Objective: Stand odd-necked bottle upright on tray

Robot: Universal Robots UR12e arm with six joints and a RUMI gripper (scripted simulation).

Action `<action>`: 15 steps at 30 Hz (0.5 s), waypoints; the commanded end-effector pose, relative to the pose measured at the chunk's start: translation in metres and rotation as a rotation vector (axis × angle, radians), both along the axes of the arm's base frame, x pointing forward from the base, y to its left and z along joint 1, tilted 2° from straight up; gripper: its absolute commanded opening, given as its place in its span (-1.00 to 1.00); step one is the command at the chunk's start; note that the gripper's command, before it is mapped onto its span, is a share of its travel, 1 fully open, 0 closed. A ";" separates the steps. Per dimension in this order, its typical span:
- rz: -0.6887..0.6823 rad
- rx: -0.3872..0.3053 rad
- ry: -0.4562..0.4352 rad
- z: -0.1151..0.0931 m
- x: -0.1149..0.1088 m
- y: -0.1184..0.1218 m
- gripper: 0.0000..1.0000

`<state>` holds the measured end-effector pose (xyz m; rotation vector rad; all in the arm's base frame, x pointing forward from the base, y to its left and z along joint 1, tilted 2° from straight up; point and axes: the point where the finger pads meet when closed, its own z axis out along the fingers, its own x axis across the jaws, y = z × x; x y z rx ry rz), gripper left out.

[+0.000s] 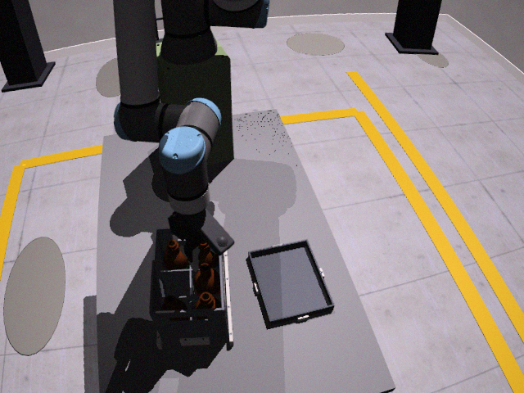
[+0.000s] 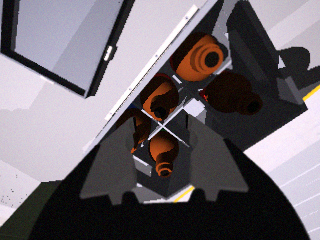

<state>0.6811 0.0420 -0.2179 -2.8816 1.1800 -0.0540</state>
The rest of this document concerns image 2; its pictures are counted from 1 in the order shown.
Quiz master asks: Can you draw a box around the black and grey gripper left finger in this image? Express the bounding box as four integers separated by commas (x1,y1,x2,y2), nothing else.
28,117,137,240

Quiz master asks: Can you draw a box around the black plastic bottle crate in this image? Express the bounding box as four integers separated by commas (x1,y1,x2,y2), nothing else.
82,0,308,200

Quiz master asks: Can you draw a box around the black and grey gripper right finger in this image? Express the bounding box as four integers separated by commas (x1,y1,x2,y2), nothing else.
186,114,311,240

